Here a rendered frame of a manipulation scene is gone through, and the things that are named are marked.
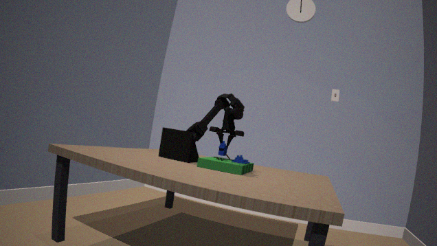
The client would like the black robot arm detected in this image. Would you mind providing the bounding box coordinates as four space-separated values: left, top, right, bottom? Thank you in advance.
186 93 245 142

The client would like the green flat panel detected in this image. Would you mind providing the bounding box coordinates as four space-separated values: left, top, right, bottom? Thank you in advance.
197 155 254 175

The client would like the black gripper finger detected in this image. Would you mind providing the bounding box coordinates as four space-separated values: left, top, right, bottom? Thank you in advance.
217 133 224 143
227 135 236 147

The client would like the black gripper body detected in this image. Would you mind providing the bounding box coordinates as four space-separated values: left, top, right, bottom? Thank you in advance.
210 118 244 137

